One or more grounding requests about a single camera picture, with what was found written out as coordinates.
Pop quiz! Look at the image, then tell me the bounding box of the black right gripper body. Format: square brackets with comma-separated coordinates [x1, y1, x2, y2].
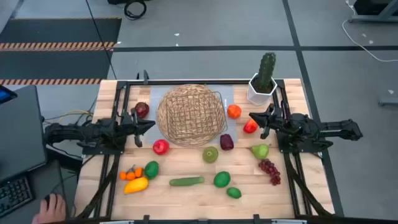
[261, 103, 282, 140]

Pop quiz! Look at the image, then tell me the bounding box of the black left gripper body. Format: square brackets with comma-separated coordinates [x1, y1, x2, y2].
[119, 108, 144, 148]

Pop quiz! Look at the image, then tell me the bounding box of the red bell pepper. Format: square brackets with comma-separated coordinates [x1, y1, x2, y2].
[243, 119, 259, 135]

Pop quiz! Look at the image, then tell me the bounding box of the dark red apple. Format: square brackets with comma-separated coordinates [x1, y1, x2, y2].
[134, 101, 150, 119]

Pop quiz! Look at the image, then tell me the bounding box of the bright red apple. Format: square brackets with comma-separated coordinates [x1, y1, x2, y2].
[152, 139, 170, 156]

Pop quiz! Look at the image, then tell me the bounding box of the orange bell pepper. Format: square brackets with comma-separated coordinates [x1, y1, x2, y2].
[226, 104, 243, 120]

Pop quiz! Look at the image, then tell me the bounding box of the green pear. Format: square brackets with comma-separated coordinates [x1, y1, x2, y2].
[250, 143, 270, 160]

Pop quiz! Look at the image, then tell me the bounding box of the dark purple bell pepper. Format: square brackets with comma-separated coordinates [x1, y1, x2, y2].
[220, 133, 234, 151]

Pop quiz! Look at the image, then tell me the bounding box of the green avocado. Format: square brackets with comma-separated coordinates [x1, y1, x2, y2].
[144, 161, 160, 180]

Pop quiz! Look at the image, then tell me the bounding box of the red grape bunch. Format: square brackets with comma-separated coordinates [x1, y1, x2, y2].
[257, 158, 282, 187]

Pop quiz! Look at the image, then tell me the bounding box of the orange tangerine cluster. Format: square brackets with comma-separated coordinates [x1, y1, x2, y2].
[119, 164, 144, 181]

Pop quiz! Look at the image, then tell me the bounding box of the yellow mango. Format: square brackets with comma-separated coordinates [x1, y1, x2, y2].
[123, 177, 149, 195]

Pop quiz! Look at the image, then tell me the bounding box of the green apple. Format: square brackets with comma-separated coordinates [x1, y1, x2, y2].
[202, 146, 220, 164]

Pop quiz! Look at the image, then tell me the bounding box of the green cucumber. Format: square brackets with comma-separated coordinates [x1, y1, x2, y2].
[169, 175, 205, 187]

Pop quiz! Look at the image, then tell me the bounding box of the large green lime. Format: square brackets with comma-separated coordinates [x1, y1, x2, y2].
[213, 170, 232, 189]

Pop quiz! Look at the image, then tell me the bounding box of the small green lime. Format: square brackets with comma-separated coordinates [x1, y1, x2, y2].
[226, 187, 243, 200]

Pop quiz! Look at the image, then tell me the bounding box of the round woven wicker mat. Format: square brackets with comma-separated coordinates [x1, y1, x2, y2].
[155, 83, 227, 147]

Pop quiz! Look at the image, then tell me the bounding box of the grey rectangular table mat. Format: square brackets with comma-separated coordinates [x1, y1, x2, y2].
[144, 84, 239, 145]

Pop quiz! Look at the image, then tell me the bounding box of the dark grey desk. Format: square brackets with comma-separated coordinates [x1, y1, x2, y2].
[0, 84, 68, 224]

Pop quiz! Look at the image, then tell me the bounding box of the person's hand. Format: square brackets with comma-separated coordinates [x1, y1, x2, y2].
[32, 193, 67, 224]

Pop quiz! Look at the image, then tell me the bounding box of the grey furniture foot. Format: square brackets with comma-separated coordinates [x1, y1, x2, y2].
[377, 96, 398, 107]

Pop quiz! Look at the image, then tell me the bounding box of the black hazard-striped floor mat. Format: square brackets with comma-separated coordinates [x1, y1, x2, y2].
[0, 17, 123, 86]

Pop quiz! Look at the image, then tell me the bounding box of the computer screen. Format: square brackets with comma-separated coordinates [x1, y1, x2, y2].
[0, 84, 18, 105]

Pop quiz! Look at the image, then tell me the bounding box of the black keyboard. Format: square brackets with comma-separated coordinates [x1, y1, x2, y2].
[0, 175, 34, 218]

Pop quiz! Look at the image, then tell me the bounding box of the grey desk leg base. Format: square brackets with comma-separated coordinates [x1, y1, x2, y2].
[348, 0, 398, 24]

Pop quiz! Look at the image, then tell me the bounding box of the yellow cable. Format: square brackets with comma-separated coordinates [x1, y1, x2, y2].
[43, 109, 94, 125]

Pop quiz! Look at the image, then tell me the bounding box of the black aluminium table frame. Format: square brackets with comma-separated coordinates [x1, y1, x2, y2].
[74, 70, 335, 224]

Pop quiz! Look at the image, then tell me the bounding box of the long black floor cable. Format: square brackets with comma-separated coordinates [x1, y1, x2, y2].
[84, 0, 118, 81]

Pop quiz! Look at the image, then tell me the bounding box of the coiled black cable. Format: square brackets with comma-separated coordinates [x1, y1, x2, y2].
[123, 0, 147, 21]

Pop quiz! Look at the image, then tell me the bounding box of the white floor cable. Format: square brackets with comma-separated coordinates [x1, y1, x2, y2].
[341, 0, 398, 63]

